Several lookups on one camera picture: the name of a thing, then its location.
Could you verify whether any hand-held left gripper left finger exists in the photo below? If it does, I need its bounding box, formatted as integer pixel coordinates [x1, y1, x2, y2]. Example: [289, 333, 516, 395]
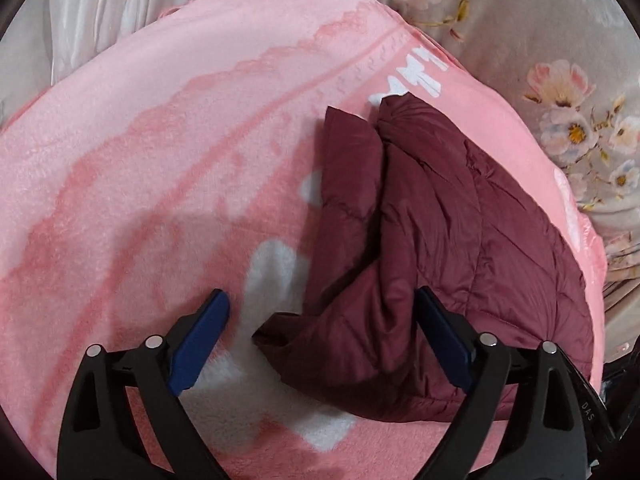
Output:
[57, 288, 231, 480]

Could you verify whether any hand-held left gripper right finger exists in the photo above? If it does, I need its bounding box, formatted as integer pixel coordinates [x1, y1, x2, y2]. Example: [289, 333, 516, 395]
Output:
[415, 286, 593, 480]

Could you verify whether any maroon puffer jacket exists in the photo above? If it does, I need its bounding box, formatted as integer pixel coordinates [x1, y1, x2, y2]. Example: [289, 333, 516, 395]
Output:
[251, 94, 597, 423]

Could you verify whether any pink printed blanket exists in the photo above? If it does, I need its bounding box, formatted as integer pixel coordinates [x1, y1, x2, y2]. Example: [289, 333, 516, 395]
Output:
[0, 0, 610, 480]

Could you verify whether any grey floral bedsheet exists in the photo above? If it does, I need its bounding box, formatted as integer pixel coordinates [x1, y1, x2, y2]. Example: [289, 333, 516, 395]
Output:
[367, 0, 640, 361]

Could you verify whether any white satin curtain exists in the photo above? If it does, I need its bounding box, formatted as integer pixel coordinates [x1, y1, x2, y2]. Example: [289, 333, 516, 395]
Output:
[0, 0, 223, 128]

